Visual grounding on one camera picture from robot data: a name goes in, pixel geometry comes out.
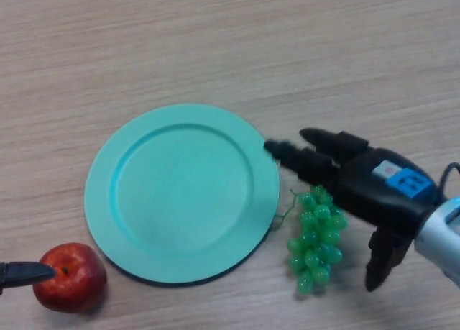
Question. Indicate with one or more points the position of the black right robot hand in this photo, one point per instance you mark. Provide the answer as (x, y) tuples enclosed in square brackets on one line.
[(366, 186)]

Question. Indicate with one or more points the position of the green grape bunch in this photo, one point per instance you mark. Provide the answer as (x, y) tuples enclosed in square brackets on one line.
[(316, 243)]

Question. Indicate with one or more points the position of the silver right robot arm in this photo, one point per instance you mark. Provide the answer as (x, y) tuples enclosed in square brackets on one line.
[(442, 236)]

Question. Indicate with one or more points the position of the teal round plate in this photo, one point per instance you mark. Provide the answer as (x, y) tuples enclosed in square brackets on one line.
[(179, 197)]

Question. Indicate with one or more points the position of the red apple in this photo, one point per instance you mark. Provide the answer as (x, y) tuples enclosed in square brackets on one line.
[(75, 283)]

